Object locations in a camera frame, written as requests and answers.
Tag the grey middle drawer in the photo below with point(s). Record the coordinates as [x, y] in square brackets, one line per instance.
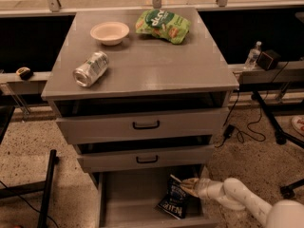
[126, 160]

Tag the black caster foot right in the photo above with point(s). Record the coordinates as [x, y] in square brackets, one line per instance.
[287, 191]

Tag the yellow black tape measure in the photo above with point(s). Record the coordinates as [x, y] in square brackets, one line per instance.
[24, 73]

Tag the grey bottom drawer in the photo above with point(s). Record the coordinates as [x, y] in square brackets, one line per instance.
[130, 198]

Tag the green chip bag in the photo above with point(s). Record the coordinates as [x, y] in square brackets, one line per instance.
[163, 24]

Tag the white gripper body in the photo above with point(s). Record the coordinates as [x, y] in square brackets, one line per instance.
[204, 188]

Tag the white bowl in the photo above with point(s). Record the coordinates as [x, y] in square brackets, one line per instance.
[109, 33]

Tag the clear water bottle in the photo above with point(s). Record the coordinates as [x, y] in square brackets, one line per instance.
[253, 56]

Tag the red white shoe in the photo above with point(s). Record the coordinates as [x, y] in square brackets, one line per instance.
[298, 124]

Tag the black power adapter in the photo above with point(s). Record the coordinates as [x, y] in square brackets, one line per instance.
[228, 131]

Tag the black tripod leg right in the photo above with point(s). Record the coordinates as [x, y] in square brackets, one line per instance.
[280, 135]

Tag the small black box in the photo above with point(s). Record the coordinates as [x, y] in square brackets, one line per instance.
[268, 59]

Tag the grey drawer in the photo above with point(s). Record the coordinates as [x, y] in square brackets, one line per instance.
[130, 198]
[126, 160]
[118, 127]

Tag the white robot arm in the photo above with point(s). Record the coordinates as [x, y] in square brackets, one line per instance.
[235, 195]

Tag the black top drawer handle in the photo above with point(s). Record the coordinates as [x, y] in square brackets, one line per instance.
[146, 126]

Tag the grey drawer cabinet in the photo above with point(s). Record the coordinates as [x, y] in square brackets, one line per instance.
[144, 75]

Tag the silver green soda can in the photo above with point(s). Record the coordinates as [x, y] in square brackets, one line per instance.
[91, 70]

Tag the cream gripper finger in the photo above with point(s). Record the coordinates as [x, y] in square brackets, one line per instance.
[189, 183]
[190, 191]

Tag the dark blue chip bag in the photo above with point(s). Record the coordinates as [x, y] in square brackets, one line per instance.
[175, 201]

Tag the black stand leg left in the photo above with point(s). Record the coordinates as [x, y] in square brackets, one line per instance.
[43, 186]

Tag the black drawer handle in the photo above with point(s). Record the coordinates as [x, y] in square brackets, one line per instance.
[147, 160]
[146, 126]

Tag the grey top drawer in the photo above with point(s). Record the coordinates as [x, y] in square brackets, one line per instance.
[118, 127]

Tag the black middle drawer handle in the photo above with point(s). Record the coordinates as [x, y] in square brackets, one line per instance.
[147, 160]

